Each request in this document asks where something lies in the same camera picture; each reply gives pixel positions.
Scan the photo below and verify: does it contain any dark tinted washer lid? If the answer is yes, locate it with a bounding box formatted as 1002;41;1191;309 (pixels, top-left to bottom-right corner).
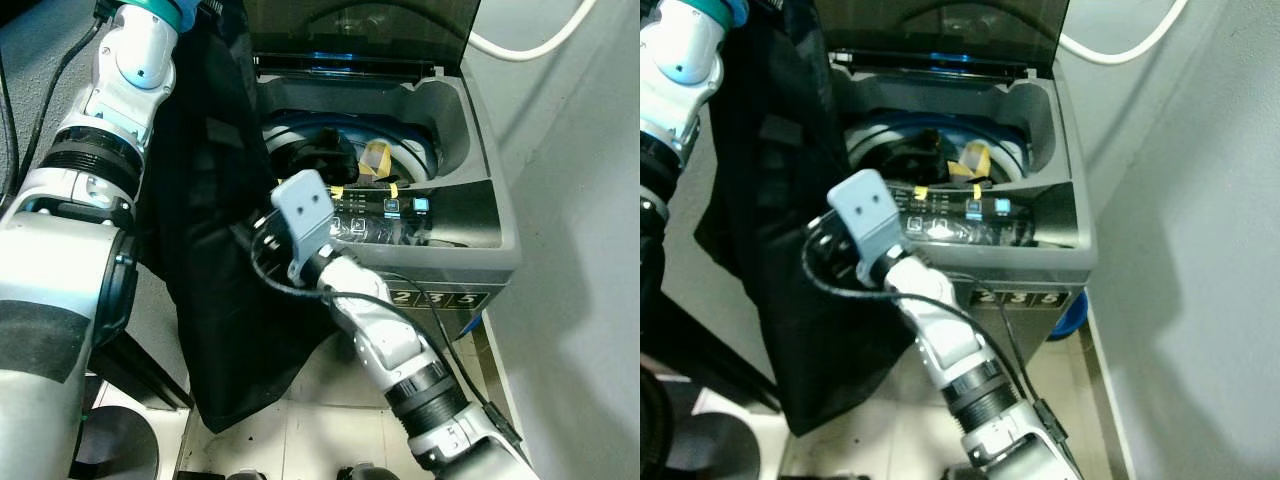
812;0;1073;77
243;0;481;77

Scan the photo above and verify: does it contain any yellow checked garment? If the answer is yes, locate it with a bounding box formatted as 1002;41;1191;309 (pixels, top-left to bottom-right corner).
945;140;994;187
357;140;397;187

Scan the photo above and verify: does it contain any numbered label strip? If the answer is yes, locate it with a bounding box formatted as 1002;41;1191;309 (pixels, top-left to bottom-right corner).
968;288;1073;310
388;288;491;312

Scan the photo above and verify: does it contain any black door frame post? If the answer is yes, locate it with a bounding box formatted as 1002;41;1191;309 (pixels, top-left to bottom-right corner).
85;325;197;412
640;290;787;417

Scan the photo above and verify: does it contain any white washer drum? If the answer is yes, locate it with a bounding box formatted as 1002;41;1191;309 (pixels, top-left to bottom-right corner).
262;108;441;193
845;110;1031;193

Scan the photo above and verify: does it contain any black foam strip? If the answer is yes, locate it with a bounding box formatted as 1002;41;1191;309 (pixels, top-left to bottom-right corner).
322;180;441;201
900;180;1026;201

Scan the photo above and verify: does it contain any white water hose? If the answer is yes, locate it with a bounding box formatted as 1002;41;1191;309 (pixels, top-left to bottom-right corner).
468;0;599;63
1058;0;1191;66

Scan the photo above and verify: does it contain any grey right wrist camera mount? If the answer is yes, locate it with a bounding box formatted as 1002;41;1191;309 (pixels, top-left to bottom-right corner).
828;168;907;286
272;170;337;286

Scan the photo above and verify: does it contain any large black garment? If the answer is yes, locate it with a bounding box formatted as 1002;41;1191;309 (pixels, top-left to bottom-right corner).
135;0;347;434
693;0;907;437

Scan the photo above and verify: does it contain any black washer control panel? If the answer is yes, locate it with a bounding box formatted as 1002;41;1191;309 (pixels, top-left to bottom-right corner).
895;185;1081;251
320;185;501;251

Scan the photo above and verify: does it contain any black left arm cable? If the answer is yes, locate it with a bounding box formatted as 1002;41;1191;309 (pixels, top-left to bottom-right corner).
0;0;123;201

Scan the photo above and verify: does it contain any crumpled black garment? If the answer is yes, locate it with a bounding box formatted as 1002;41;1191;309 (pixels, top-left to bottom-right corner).
880;135;947;187
290;135;361;187

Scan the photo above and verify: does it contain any grey top-load washing machine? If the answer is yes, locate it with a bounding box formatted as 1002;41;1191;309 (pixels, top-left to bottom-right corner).
810;0;1099;319
245;0;523;323

